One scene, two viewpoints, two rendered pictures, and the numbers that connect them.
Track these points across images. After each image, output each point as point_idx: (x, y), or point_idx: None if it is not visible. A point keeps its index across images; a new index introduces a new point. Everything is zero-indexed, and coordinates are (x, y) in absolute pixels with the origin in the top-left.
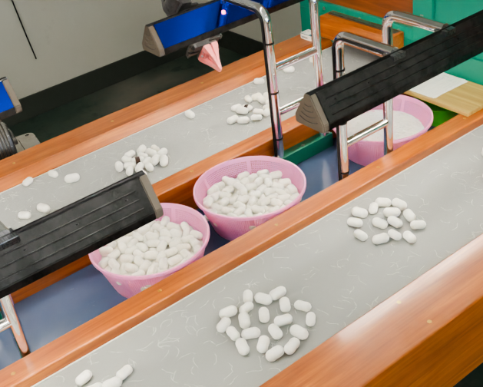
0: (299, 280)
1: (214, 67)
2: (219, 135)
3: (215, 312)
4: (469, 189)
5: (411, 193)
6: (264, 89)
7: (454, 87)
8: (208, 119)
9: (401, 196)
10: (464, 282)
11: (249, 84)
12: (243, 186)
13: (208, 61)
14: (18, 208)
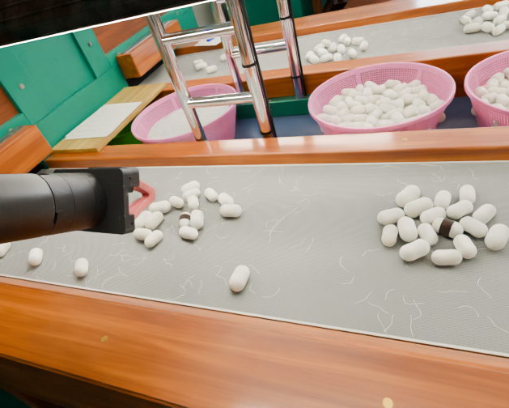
0: (443, 37)
1: (147, 201)
2: (277, 204)
3: None
4: (262, 57)
5: (286, 65)
6: (106, 252)
7: (118, 104)
8: (235, 252)
9: None
10: (367, 9)
11: (86, 283)
12: (370, 115)
13: (129, 210)
14: None
